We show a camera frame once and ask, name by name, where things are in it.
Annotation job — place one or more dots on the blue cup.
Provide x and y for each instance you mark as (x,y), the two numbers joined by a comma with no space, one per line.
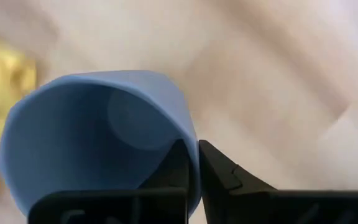
(73,130)

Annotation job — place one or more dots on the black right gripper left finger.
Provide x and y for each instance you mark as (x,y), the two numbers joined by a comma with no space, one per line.
(104,208)

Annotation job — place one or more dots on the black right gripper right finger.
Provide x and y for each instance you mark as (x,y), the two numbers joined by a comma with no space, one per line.
(244,205)

